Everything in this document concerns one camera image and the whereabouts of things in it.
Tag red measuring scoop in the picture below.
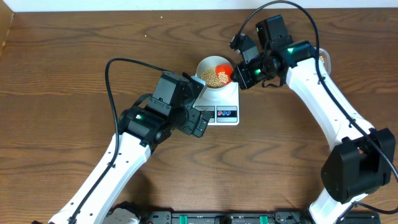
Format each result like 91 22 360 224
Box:
216 63 233 86

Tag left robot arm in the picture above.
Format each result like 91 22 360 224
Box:
49 103 210 224

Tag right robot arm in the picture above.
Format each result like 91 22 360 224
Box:
230 15 397 223

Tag white digital kitchen scale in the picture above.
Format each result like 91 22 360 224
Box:
193 82 239 126

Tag white round bowl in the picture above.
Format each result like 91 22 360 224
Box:
196 56 232 78

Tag soybeans in bowl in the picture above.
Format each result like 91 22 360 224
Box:
200 67 224 88

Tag clear plastic container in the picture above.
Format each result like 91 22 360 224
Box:
319 48 331 75

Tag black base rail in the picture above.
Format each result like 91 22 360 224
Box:
108 210 382 224

